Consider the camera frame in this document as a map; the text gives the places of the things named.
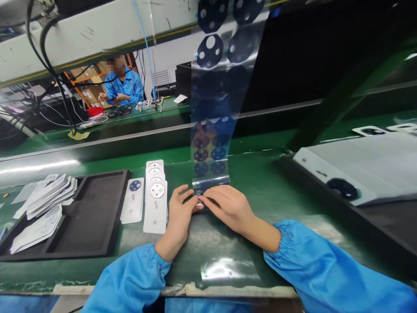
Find person's right hand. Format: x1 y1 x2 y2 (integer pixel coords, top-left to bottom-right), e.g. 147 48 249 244
195 185 283 252

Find person's left hand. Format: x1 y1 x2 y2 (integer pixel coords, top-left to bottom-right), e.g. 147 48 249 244
155 184 205 262

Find clear film strip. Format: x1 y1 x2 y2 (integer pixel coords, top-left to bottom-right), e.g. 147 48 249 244
190 0 273 291

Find black foam tray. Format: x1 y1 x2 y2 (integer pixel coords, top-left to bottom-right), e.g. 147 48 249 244
0 169 132 262

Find hanging electric screwdriver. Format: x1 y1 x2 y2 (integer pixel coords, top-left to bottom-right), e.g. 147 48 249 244
150 85 164 113

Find white power strip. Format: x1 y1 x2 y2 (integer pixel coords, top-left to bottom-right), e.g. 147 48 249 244
78 116 109 130

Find person's body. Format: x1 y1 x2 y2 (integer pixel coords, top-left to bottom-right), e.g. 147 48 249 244
0 293 304 313

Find black box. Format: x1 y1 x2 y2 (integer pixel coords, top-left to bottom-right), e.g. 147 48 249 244
175 62 193 97

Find pile of white back covers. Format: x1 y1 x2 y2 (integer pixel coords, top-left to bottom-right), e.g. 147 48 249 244
10 173 78 255

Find orange shelf with cartons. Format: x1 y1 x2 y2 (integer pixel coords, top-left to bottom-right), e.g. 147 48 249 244
63 53 138 111

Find row of dark octagonal stickers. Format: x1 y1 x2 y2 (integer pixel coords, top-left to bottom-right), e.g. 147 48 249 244
192 0 266 178

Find blue hanging tube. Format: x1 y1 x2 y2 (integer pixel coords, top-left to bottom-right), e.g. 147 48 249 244
132 0 156 98

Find white paper sheet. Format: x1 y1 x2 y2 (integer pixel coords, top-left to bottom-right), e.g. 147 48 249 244
10 182 40 220

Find large black tray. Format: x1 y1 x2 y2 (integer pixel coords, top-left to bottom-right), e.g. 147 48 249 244
277 152 417 263

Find black panel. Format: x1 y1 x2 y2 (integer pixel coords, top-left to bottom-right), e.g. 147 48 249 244
240 0 417 115

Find white overhead beam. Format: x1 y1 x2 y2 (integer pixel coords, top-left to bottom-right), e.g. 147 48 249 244
0 0 271 83

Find back cover with blue ring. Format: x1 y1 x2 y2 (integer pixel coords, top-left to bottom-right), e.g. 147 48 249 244
119 177 145 224

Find green metal frame post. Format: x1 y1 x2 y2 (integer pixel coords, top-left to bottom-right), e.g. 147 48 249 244
286 40 417 153

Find white cover black camera ring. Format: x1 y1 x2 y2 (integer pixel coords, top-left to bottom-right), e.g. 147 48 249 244
293 131 417 208
351 125 389 137
387 123 417 133

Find black cables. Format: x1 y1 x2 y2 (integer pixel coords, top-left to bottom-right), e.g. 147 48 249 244
0 0 80 137

